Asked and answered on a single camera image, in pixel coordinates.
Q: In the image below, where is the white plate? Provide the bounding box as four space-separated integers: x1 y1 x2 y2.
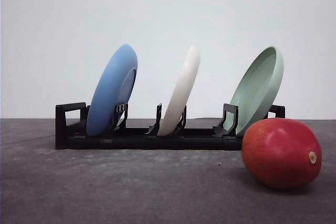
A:
158 45 201 136

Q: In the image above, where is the blue plate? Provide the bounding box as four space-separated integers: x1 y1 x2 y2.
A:
87 44 138 137

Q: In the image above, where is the mint green plate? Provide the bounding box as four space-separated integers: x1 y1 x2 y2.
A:
224 47 284 136

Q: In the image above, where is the black plastic dish rack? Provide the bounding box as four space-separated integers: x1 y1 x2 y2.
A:
55 102 286 151

